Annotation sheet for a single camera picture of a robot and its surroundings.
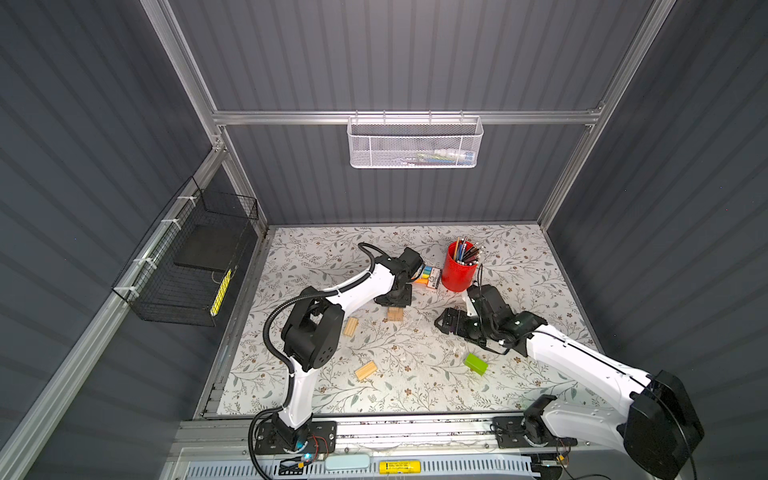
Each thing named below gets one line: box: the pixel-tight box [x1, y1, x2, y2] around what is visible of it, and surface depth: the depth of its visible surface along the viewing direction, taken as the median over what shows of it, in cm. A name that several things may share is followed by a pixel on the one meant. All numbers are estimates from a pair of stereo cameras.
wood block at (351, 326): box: [343, 316, 359, 337], surface depth 93 cm
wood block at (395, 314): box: [387, 307, 404, 322], surface depth 95 cm
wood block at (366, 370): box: [355, 361, 377, 381], surface depth 86 cm
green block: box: [464, 353, 488, 376], surface depth 86 cm
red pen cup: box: [441, 239, 478, 292], surface depth 98 cm
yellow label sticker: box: [379, 460, 421, 475], surface depth 69 cm
